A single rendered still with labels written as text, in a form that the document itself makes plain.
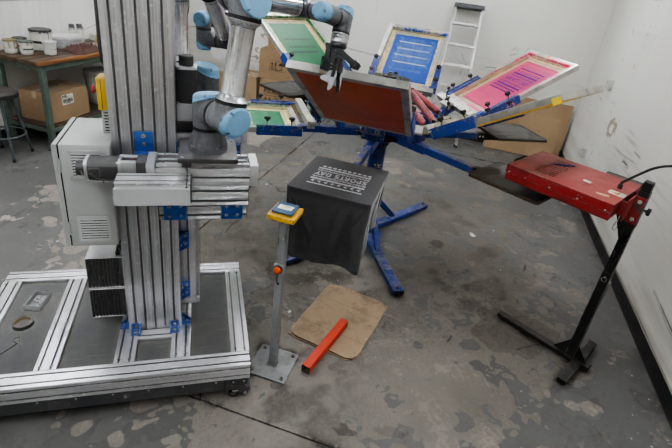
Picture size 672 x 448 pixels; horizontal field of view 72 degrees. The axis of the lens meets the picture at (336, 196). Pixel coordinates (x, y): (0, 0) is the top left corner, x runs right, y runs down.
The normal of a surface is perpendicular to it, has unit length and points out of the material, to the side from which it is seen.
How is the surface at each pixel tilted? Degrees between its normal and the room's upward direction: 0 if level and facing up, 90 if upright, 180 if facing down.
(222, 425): 0
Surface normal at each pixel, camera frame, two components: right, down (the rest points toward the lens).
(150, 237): 0.25, 0.46
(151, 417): 0.12, -0.89
